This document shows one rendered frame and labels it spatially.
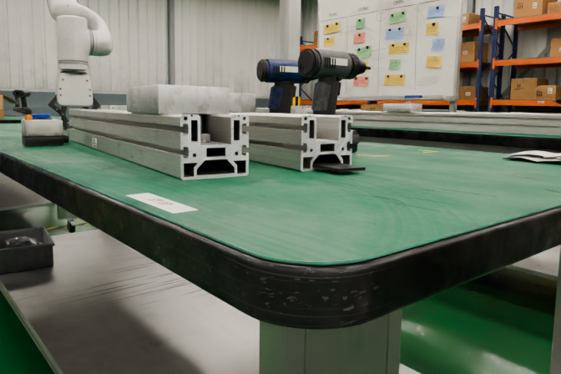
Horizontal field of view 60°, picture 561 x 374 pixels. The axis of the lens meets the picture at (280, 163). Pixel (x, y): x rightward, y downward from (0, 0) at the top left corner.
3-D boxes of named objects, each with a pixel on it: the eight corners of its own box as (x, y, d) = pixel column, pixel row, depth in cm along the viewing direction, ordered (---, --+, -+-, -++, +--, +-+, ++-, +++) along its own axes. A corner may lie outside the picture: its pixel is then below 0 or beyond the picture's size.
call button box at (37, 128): (22, 144, 117) (20, 118, 116) (65, 143, 122) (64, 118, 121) (25, 146, 110) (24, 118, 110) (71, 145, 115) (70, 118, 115)
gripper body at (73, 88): (88, 70, 152) (89, 106, 154) (53, 68, 147) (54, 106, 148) (93, 68, 146) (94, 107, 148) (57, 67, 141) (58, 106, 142)
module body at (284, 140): (140, 138, 140) (139, 109, 139) (174, 138, 146) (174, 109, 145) (300, 171, 74) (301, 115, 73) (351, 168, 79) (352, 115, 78)
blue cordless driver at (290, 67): (254, 144, 129) (255, 59, 127) (320, 143, 137) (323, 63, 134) (263, 145, 122) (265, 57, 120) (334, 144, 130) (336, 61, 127)
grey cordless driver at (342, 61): (291, 152, 105) (293, 48, 103) (355, 149, 117) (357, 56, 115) (315, 155, 99) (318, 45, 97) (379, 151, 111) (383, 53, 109)
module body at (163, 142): (69, 140, 130) (68, 108, 129) (108, 139, 135) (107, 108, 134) (180, 180, 63) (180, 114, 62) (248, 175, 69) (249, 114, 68)
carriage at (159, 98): (126, 128, 82) (125, 87, 81) (189, 128, 88) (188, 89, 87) (159, 133, 68) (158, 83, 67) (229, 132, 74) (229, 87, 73)
